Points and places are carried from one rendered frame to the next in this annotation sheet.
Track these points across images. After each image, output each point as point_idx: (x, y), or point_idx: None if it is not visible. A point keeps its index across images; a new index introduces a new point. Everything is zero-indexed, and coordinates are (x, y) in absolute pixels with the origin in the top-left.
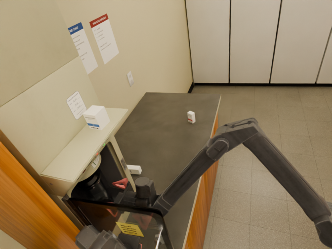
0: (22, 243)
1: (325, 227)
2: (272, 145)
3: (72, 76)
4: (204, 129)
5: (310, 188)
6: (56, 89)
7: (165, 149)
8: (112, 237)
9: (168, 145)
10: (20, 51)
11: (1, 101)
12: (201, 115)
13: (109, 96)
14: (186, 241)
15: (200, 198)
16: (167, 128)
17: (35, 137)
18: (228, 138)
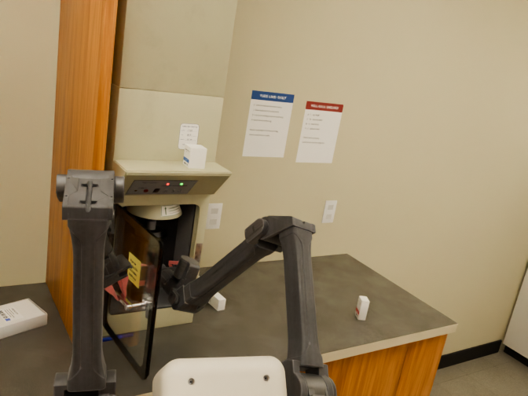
0: (49, 259)
1: (286, 369)
2: (304, 254)
3: (203, 109)
4: (364, 335)
5: (306, 324)
6: (179, 108)
7: (280, 314)
8: None
9: None
10: (172, 63)
11: (133, 85)
12: (384, 320)
13: (274, 207)
14: None
15: None
16: (316, 300)
17: (134, 128)
18: (270, 222)
